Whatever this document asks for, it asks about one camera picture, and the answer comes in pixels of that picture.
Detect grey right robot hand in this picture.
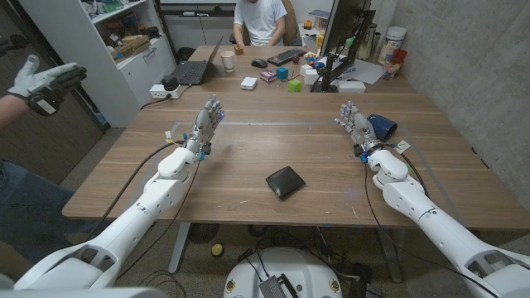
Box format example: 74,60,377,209
334,100,380,156

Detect operator gloved hand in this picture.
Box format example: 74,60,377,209
7,54,88,117

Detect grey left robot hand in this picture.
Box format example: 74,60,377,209
184,94,226,156

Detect dark blue cup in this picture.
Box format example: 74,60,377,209
367,113,398,142

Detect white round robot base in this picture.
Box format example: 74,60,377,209
223,247,344,298

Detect operator bare forearm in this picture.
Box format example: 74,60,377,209
0,94,32,132

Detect white paper cup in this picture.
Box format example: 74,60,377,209
219,50,235,74

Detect colourful toy blocks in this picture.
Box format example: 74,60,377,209
303,50,326,70

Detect black leather wallet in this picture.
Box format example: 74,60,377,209
265,166,307,202

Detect flat white box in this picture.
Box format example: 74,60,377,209
337,79,367,94

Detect black laptop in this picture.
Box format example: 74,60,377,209
169,35,224,86

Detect white shelf cabinet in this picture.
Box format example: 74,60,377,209
18,0,177,128

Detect black power adapter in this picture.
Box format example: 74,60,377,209
161,74,180,92

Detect white paper sheet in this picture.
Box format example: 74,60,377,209
330,57,384,86

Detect white power strip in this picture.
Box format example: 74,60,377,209
149,84,184,100

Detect black computer monitor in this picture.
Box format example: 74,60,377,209
319,0,373,58
310,10,377,94

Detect long grey tape strip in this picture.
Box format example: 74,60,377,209
171,120,365,134

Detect black bag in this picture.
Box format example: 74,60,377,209
176,46,196,63

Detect short grey tape strip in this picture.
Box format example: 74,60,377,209
399,123,469,227

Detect white labelled canister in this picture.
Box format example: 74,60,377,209
377,26,408,65

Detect brown cardboard box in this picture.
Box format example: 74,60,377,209
110,34,152,61

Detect white low cabinet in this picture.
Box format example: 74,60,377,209
155,0,241,53

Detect black keyboard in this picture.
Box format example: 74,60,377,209
267,47,307,67

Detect black round fan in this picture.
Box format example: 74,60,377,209
188,223,220,244

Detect seated person in white t-shirt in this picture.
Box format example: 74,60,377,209
232,0,289,47

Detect brown office chair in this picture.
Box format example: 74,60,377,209
281,0,303,46

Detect white table leg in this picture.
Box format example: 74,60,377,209
167,222,191,274
375,227,403,284

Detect operator in blue jeans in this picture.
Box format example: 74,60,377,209
0,159,113,266

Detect grey device on base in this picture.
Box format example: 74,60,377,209
258,273,299,298

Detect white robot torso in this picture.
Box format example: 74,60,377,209
0,285,169,298

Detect black power strip cable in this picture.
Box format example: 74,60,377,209
139,95,171,111

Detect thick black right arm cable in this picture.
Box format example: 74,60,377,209
388,142,431,199

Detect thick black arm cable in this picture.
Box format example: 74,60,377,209
388,142,431,199
84,140,186,243

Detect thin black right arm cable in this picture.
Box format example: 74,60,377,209
363,161,504,298

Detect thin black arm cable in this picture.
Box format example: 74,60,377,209
363,161,504,298
115,159,202,282

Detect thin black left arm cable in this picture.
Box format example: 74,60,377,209
115,159,202,282

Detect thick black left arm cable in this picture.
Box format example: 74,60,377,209
84,140,186,243

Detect black floor cable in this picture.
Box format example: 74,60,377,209
138,269,187,298

